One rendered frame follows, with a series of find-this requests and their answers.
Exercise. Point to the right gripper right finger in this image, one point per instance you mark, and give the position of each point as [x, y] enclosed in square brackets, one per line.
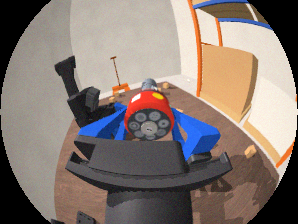
[201, 137]

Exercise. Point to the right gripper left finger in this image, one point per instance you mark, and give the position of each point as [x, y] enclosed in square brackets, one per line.
[104, 127]

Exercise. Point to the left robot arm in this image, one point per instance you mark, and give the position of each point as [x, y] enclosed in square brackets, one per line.
[87, 99]

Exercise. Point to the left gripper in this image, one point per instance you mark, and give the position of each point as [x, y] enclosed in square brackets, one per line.
[110, 111]

